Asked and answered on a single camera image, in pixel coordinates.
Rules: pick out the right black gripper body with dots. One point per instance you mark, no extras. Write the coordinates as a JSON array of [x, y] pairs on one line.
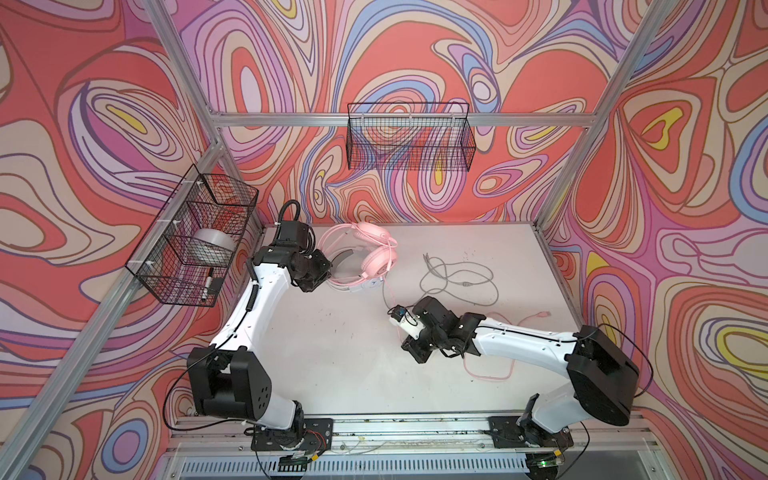
[[428, 341]]

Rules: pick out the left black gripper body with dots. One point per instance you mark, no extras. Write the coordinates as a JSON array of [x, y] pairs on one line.
[[313, 270]]

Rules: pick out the pink headphones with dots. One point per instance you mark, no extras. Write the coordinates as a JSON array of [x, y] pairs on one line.
[[376, 245]]

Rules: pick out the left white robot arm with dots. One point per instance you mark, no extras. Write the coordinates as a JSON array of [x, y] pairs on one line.
[[227, 379]]

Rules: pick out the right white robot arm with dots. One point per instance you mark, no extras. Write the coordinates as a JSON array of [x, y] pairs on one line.
[[600, 379]]

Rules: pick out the white headphones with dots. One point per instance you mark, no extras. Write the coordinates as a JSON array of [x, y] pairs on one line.
[[347, 272]]

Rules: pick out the marker pen in basket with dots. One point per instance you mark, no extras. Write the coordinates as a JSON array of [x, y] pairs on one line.
[[207, 284]]

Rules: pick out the grey tape roll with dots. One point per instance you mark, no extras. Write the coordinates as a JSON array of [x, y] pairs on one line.
[[210, 247]]

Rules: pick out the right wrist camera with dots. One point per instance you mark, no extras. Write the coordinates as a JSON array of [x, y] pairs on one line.
[[402, 318]]

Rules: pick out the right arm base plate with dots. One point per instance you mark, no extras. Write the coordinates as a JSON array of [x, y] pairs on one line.
[[510, 432]]

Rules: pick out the black wire basket left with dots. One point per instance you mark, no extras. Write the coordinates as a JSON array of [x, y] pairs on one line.
[[200, 200]]

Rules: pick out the black wire basket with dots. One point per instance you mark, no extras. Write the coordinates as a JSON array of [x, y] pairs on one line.
[[200, 200], [409, 136]]

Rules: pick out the black wire basket back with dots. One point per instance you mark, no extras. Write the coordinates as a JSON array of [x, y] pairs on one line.
[[409, 136]]

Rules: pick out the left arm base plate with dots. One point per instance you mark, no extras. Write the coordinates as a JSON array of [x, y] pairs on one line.
[[313, 435]]

